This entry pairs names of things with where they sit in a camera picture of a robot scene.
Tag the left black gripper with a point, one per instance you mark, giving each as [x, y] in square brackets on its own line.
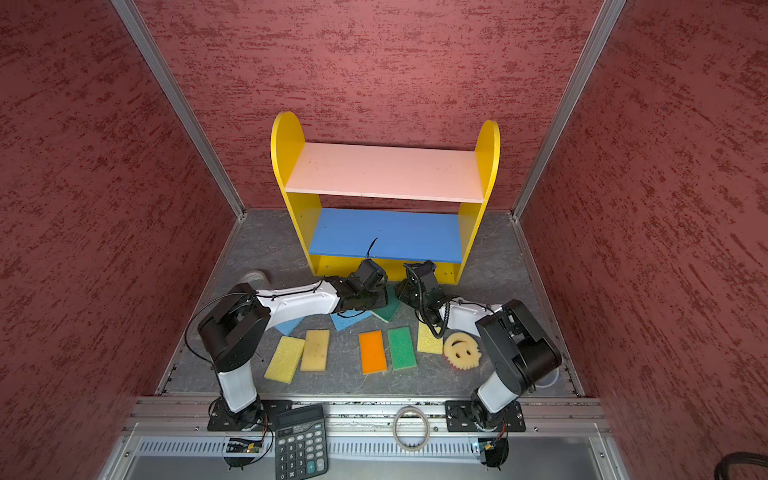
[382, 300]

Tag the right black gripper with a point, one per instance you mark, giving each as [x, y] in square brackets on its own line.
[403, 293]

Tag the dark green scouring sponge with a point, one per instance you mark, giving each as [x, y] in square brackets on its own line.
[387, 313]

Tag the orange sponge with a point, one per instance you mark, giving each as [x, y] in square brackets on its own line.
[373, 358]

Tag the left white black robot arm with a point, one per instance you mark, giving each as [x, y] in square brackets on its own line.
[232, 330]

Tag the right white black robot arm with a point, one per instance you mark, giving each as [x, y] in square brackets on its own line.
[517, 347]

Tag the yellow pink blue shelf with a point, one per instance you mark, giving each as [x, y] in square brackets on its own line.
[336, 240]

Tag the blue sponge centre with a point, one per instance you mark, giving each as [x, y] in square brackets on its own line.
[342, 321]

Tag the blue sponge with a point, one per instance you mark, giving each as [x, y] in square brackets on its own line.
[286, 328]
[342, 321]

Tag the yellow sponge right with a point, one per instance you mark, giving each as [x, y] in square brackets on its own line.
[427, 342]

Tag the bright green sponge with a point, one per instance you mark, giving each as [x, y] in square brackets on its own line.
[401, 348]

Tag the yellow smiley face sponge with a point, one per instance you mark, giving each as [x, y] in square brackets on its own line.
[461, 351]

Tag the tan yellow sponge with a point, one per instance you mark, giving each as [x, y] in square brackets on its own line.
[315, 354]

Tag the blue sponge far left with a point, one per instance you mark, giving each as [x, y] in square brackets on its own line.
[286, 328]

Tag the yellow sponge left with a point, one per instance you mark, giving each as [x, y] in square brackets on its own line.
[285, 360]

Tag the clear tape roll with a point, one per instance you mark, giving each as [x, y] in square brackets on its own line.
[256, 278]

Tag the right small circuit board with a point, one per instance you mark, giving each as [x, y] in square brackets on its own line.
[492, 447]

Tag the small circuit board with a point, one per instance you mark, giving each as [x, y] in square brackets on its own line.
[243, 446]
[492, 447]

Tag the black desk calculator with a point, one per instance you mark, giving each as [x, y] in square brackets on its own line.
[301, 443]

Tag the left small circuit board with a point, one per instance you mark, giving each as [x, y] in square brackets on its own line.
[243, 446]

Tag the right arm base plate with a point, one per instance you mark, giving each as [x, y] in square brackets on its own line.
[459, 415]

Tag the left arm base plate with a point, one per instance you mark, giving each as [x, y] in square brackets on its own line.
[276, 414]

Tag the black cable loop corner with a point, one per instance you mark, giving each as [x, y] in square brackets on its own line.
[739, 458]

